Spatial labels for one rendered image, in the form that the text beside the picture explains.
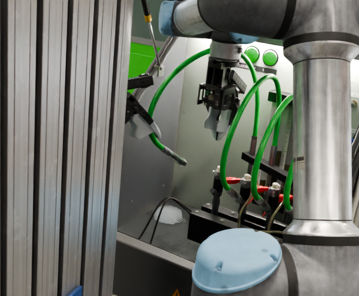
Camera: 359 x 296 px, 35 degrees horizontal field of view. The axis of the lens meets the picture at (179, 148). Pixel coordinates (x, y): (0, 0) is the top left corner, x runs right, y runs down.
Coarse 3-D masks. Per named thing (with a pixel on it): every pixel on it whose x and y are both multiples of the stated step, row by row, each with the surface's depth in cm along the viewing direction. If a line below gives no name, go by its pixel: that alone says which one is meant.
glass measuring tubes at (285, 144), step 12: (288, 108) 165; (288, 120) 168; (288, 132) 168; (288, 144) 167; (264, 156) 172; (276, 156) 170; (288, 156) 168; (288, 168) 169; (264, 180) 174; (276, 180) 172; (264, 192) 177
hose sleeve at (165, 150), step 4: (164, 148) 148; (168, 148) 149; (164, 152) 148; (168, 152) 149; (172, 152) 150; (168, 156) 150; (172, 156) 150; (176, 156) 151; (176, 160) 152; (180, 160) 152
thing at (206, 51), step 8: (208, 48) 147; (192, 56) 144; (200, 56) 145; (184, 64) 143; (248, 64) 156; (176, 72) 142; (168, 80) 142; (256, 80) 159; (160, 88) 141; (256, 96) 162; (152, 104) 142; (256, 104) 163; (152, 112) 142; (256, 112) 164; (256, 120) 165; (256, 128) 166; (152, 136) 144; (256, 136) 166; (160, 144) 147
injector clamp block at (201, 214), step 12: (204, 204) 161; (192, 216) 155; (204, 216) 153; (216, 216) 154; (228, 216) 156; (192, 228) 155; (204, 228) 153; (216, 228) 151; (228, 228) 149; (252, 228) 149; (264, 228) 150; (192, 240) 156
